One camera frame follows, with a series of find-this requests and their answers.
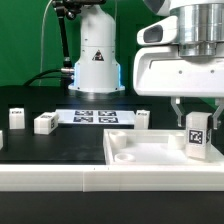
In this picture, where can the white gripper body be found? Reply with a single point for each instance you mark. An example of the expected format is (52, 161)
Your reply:
(160, 71)

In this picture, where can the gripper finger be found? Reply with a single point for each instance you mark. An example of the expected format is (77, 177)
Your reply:
(179, 110)
(219, 102)

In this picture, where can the white square tabletop part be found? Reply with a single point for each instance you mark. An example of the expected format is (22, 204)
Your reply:
(151, 147)

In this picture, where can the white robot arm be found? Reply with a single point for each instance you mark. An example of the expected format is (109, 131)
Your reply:
(181, 56)

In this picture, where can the white sheet with tags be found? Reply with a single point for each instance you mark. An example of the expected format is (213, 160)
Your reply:
(103, 117)

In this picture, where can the white obstacle fence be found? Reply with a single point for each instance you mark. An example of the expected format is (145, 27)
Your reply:
(87, 178)

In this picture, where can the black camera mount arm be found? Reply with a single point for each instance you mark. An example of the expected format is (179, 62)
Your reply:
(69, 9)

